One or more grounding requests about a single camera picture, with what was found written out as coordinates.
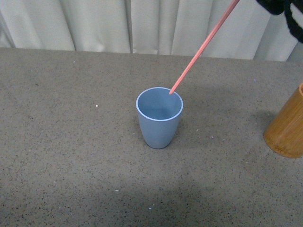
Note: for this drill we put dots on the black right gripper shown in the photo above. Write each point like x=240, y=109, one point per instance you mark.
x=277, y=7

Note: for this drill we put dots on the pink chopstick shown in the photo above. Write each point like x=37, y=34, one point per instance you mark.
x=205, y=44

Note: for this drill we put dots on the blue plastic cup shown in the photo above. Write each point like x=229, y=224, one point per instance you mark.
x=159, y=113

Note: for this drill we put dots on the bamboo chopstick holder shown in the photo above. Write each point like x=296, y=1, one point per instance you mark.
x=285, y=133

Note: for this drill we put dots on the white pleated curtain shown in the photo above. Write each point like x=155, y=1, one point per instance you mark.
x=163, y=27

